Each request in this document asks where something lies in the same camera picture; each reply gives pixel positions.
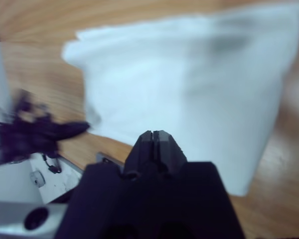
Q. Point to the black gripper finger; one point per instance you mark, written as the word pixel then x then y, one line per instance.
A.
pixel 169 154
pixel 139 154
pixel 72 129

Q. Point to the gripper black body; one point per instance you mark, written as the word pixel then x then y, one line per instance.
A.
pixel 27 134

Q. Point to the white t-shirt with small logo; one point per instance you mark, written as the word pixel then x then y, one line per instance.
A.
pixel 177 87

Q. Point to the white round floor device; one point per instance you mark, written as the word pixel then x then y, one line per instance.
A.
pixel 37 178

